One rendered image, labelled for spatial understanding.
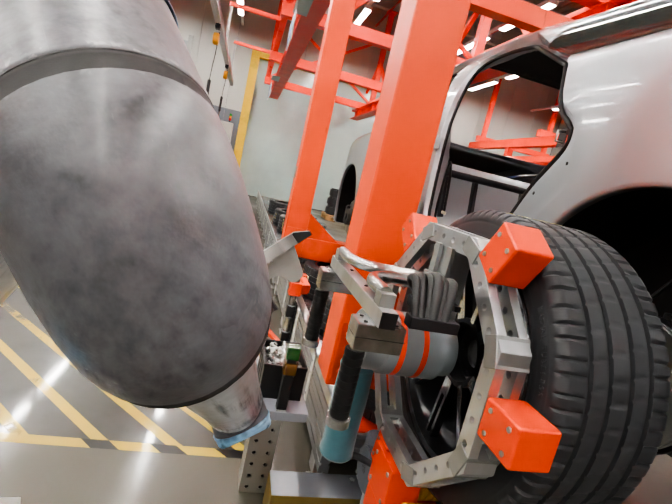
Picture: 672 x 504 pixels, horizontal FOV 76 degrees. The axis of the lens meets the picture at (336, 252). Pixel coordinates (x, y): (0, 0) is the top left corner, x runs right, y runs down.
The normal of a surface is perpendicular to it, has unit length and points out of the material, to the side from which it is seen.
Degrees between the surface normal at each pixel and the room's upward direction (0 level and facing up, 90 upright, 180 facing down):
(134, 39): 41
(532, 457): 90
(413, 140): 90
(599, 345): 62
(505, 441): 90
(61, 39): 52
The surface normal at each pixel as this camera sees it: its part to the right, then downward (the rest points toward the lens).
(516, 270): 0.04, 0.73
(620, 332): 0.29, -0.34
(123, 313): 0.15, 0.43
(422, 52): 0.20, 0.22
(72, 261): -0.03, 0.33
